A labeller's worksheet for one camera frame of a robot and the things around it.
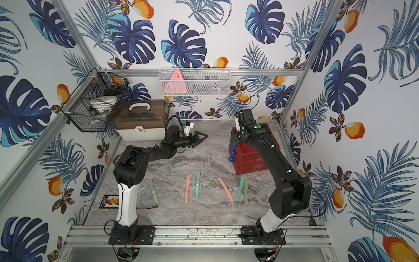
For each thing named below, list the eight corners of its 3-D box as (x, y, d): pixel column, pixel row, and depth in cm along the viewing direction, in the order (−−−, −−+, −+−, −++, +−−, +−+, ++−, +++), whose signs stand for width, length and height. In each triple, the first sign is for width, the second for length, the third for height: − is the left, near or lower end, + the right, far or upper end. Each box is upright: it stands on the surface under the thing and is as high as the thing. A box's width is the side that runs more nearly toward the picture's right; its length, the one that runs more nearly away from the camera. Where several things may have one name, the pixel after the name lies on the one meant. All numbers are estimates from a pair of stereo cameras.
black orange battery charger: (102, 208, 84) (99, 207, 82) (107, 196, 88) (104, 194, 86) (118, 208, 84) (115, 207, 82) (122, 196, 88) (120, 194, 86)
